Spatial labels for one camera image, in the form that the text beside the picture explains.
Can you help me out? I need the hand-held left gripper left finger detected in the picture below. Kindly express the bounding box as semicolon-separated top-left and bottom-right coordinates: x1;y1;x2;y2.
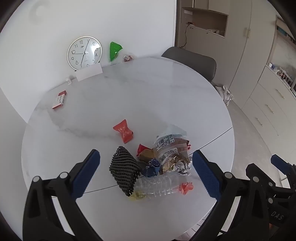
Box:
22;149;105;241

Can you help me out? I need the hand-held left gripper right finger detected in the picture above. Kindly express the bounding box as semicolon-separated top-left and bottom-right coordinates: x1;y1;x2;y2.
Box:
191;150;270;241

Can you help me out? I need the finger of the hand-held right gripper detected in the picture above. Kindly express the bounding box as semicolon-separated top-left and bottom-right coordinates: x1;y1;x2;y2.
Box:
245;163;276;193
270;154;296;184

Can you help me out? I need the clear labelled food bag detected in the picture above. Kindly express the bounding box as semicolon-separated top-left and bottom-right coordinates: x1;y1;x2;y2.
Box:
153;133;192;174

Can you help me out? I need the blue snack wrapper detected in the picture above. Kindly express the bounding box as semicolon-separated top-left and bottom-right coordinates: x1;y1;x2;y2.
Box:
142;159;162;178

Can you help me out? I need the small orange red wrapper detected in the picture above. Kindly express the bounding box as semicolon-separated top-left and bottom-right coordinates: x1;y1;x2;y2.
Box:
179;182;194;195

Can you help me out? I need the silver crumpled wrapper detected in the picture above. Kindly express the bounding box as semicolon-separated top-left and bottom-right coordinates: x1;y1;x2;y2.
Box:
162;155;193;177

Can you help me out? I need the black foam mesh sleeve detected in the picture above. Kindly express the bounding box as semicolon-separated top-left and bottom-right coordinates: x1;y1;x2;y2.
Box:
109;146;141;197

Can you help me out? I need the crushed clear plastic bottle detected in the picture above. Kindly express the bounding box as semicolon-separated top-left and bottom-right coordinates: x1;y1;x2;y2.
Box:
129;174;185;201

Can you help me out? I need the thin clear plastic bag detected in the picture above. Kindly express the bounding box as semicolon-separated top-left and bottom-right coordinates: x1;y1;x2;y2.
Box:
157;124;187;139

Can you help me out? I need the red snack packet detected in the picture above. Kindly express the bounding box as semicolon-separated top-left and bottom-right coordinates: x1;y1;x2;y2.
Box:
113;119;134;144

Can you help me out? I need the beige drawer unit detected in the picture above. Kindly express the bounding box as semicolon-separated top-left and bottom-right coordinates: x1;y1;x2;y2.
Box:
242;66;296;163

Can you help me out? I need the red crumpled wrapper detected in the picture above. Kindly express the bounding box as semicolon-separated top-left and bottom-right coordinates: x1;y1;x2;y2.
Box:
136;144;151;157

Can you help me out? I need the brown wrapper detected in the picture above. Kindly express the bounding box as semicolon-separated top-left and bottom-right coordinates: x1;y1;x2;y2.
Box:
138;148;160;163

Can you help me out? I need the red cigarette box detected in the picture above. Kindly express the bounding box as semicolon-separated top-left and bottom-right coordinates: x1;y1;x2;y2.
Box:
52;90;68;110

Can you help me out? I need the white cloth bag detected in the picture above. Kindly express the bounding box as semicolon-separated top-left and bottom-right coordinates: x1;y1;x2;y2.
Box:
215;85;234;106

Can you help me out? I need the white dish rack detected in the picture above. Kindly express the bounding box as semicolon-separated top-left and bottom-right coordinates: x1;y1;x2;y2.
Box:
277;67;296;90

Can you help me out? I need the white paper card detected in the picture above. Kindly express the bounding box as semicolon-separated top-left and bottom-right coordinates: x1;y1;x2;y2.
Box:
76;64;103;82

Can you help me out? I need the grey chair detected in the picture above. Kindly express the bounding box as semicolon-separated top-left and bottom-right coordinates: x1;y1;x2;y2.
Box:
161;47;217;82

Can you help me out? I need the green plastic bag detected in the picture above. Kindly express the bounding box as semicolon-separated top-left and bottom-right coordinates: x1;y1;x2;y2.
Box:
109;42;123;62

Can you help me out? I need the round white wall clock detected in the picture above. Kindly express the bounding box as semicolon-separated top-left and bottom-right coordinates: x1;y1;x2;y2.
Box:
67;36;102;70

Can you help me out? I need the beige wall cabinet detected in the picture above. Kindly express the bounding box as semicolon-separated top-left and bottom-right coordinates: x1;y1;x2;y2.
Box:
174;0;278;110

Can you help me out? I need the black cable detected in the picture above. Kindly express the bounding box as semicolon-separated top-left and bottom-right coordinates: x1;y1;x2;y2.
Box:
180;23;193;49

